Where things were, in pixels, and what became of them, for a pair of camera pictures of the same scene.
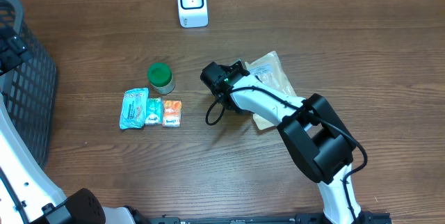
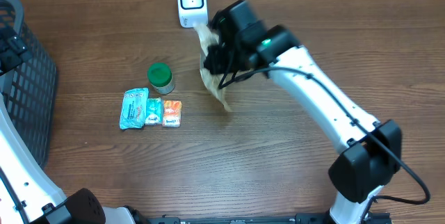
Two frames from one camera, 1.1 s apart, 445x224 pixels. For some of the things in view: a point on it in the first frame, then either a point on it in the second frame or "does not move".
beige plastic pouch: x=268 y=69 to x=208 y=37
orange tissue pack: x=172 y=113 does not move
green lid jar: x=160 y=76 does not move
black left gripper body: x=12 y=53 does not move
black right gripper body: x=231 y=107 to x=229 y=60
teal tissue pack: x=154 y=111 does not move
